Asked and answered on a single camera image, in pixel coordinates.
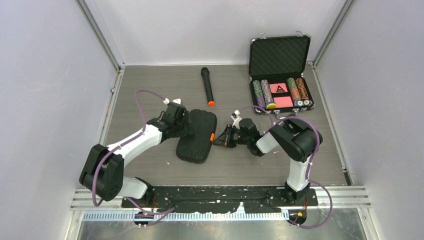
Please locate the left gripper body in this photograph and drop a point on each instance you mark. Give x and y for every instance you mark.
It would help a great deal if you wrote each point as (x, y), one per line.
(184, 128)

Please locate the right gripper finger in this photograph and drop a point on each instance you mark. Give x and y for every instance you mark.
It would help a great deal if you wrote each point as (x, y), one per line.
(229, 129)
(222, 140)

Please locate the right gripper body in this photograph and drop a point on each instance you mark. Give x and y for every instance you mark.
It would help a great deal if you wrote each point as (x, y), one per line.
(239, 138)

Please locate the black tool kit case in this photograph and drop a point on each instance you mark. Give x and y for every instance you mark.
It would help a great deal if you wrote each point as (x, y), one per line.
(196, 147)

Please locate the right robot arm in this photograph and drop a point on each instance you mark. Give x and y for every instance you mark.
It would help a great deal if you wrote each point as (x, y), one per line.
(297, 137)

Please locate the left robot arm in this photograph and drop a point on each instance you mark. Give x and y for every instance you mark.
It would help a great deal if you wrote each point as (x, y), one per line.
(103, 171)

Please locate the open poker chip case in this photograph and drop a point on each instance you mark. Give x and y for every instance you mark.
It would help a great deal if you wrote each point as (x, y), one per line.
(276, 74)

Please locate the black microphone orange end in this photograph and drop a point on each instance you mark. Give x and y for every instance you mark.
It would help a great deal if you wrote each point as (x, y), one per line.
(205, 74)

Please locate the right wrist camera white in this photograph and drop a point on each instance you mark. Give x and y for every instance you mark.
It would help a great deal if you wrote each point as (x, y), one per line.
(235, 116)

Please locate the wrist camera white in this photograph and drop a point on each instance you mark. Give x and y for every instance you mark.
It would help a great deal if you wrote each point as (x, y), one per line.
(235, 116)
(167, 101)

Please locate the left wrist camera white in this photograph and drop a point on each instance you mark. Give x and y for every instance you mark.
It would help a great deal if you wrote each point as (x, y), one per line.
(167, 101)

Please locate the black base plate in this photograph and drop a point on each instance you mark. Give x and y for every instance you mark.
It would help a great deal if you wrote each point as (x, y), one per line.
(223, 199)

